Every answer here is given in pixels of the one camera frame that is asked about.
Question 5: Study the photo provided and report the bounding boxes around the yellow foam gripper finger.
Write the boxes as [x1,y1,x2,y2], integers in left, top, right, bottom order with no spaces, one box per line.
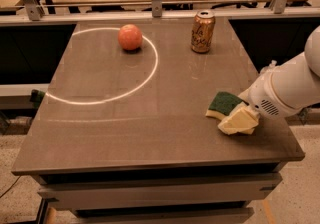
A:
[218,103,260,135]
[238,89,249,102]

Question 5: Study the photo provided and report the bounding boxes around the green and yellow sponge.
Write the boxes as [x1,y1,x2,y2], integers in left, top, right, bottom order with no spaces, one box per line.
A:
[205,92,247,120]

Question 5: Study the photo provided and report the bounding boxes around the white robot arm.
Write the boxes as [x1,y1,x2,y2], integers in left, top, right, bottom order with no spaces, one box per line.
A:
[218,27,320,135]

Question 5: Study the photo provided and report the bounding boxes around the red apple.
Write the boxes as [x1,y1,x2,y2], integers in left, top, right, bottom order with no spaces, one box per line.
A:
[118,24,143,51]

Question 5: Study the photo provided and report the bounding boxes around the clear plastic bottle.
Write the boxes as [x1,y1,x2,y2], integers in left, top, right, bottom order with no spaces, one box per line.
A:
[259,60,277,75]

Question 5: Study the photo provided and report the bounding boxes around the gold soda can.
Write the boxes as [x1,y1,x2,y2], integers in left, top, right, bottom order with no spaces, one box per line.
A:
[191,9,215,53]

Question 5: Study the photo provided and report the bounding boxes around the lower metal drawer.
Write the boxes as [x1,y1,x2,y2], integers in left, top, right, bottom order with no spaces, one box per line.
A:
[75,207,254,224]

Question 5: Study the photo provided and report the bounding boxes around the metal drawer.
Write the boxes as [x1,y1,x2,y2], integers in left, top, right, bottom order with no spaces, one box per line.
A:
[39,173,282,211]
[75,207,254,224]

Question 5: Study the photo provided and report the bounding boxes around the upper metal drawer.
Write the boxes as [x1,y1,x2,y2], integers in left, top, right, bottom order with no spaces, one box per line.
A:
[39,173,282,211]

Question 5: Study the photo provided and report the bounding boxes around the green bottle at table edge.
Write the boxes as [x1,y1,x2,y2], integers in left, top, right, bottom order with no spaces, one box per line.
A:
[30,89,45,104]

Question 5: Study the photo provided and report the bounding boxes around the horizontal metal rail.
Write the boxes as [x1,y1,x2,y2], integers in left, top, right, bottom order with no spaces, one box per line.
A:
[0,7,320,27]

